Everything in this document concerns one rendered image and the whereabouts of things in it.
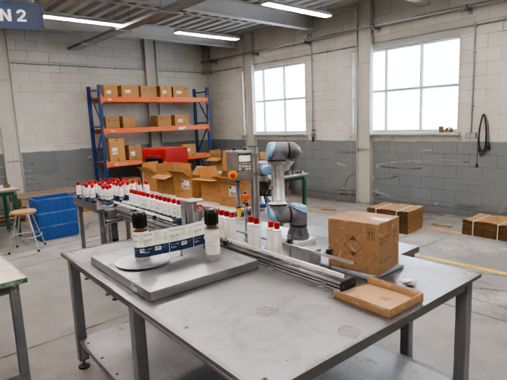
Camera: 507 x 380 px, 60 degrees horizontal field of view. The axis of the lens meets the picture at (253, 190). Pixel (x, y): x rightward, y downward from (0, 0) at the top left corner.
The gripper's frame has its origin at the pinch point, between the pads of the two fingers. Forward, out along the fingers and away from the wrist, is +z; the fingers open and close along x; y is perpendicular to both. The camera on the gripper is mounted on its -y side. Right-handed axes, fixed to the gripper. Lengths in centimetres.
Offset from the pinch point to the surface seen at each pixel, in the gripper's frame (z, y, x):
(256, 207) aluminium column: -10, 39, -41
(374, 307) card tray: 15, 147, -74
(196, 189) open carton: 11, -177, 60
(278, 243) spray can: 3, 75, -59
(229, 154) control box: -46, 31, -55
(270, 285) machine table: 17, 92, -82
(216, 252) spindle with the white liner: 8, 51, -85
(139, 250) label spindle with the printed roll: 4, 24, -118
